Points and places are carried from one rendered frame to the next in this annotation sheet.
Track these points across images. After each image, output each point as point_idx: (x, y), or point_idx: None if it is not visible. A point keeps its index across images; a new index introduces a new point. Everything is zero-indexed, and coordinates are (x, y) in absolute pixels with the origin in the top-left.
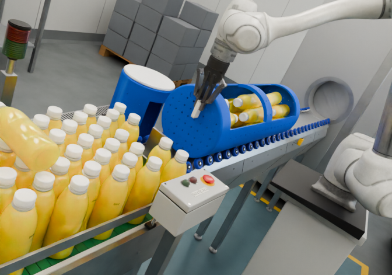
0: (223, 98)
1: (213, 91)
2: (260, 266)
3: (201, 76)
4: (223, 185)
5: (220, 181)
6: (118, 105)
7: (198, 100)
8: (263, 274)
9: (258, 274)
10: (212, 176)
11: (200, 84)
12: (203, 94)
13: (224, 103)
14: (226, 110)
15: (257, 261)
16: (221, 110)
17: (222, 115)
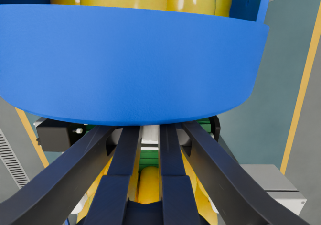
0: (220, 19)
1: (209, 194)
2: None
3: (46, 221)
4: (297, 204)
5: (292, 199)
6: (73, 212)
7: (144, 140)
8: None
9: None
10: (278, 201)
11: (88, 159)
12: (140, 133)
13: (238, 49)
14: (256, 55)
15: None
16: (243, 101)
17: (249, 96)
